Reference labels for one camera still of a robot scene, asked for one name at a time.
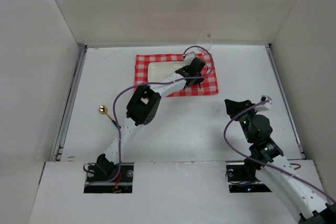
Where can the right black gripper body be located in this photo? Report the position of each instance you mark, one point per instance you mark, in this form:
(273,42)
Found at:
(242,111)

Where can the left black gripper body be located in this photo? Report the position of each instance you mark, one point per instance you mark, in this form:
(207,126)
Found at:
(194,77)

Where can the red white checkered cloth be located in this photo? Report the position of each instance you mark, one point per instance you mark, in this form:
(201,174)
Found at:
(209,85)

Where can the clear wine glass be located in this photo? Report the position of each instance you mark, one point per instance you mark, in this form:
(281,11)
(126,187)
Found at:
(204,41)

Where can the white rectangular plate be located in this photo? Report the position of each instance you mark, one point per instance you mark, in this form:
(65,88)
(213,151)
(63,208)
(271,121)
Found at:
(161,71)

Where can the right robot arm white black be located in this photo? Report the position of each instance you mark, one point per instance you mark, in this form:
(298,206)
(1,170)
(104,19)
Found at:
(268,164)

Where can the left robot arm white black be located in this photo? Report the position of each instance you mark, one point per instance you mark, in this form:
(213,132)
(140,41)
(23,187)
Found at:
(141,110)

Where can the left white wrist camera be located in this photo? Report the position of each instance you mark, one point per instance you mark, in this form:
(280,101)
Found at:
(188,57)

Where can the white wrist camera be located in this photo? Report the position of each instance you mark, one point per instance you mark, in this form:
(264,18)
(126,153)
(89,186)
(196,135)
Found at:
(188,57)
(265,104)

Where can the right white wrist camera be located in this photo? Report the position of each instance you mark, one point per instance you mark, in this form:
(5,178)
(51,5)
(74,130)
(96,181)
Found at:
(265,104)

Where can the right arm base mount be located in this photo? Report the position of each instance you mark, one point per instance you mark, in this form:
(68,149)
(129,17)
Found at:
(241,179)

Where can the right aluminium table rail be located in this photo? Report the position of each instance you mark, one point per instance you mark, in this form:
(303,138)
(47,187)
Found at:
(283,95)

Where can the aluminium table rail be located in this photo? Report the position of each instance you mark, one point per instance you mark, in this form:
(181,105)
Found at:
(62,132)
(283,95)

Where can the gold spoon teal handle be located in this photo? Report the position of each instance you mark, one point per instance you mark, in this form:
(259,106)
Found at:
(104,111)

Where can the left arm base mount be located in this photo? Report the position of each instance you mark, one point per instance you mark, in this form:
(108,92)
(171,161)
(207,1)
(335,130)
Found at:
(104,177)

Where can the left aluminium table rail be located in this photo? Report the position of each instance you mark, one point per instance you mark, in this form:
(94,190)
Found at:
(62,132)

